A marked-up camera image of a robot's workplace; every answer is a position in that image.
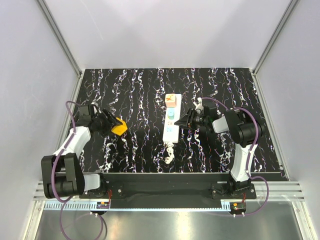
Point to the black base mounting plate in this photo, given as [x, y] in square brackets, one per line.
[169, 190]

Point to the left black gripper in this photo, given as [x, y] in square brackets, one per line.
[110, 122]

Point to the teal round plug adapter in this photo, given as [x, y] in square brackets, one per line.
[171, 113]

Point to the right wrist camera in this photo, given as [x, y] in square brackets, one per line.
[198, 105]

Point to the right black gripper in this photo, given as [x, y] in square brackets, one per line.
[188, 120]

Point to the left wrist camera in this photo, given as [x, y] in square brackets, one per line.
[95, 107]

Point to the yellow cube plug adapter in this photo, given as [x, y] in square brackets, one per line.
[120, 127]

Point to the pink cube plug adapter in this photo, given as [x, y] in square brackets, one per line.
[170, 100]

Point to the white power strip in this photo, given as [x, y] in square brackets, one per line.
[171, 131]

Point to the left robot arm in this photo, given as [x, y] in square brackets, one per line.
[62, 175]

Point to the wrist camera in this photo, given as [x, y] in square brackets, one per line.
[198, 105]
[95, 107]

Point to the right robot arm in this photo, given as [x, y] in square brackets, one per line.
[244, 130]

